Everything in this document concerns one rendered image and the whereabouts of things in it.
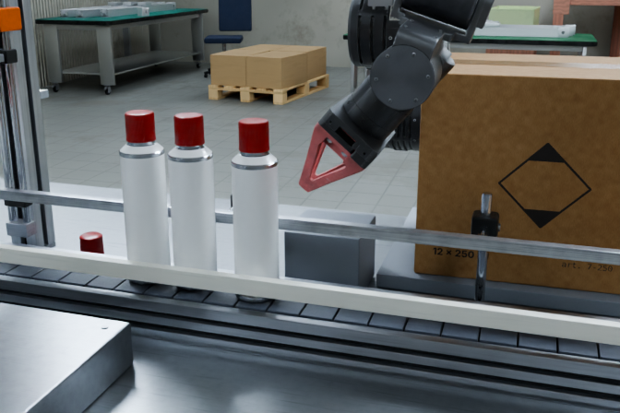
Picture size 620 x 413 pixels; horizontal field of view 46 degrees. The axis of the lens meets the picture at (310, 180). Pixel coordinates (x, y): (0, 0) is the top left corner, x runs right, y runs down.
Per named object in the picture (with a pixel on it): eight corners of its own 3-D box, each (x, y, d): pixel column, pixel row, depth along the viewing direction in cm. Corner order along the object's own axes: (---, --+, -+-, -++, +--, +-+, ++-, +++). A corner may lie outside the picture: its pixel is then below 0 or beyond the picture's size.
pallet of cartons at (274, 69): (295, 105, 689) (294, 59, 677) (205, 100, 715) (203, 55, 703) (330, 86, 805) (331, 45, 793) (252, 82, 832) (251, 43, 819)
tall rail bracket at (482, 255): (460, 344, 83) (469, 206, 79) (466, 315, 90) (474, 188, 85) (489, 348, 82) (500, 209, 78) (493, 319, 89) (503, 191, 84)
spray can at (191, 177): (166, 288, 86) (156, 117, 80) (186, 271, 91) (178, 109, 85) (207, 293, 84) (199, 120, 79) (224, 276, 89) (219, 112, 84)
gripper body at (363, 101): (316, 122, 71) (365, 66, 68) (342, 103, 81) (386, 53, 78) (365, 167, 71) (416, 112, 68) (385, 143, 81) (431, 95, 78)
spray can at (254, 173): (227, 300, 83) (221, 123, 77) (244, 281, 88) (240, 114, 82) (270, 305, 81) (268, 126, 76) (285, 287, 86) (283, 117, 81)
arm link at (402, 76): (499, -13, 70) (415, -42, 71) (494, -7, 59) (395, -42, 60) (453, 102, 74) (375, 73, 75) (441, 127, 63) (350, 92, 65)
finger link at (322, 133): (273, 171, 76) (329, 108, 73) (293, 155, 83) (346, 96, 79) (320, 216, 76) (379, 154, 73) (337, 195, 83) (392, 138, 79)
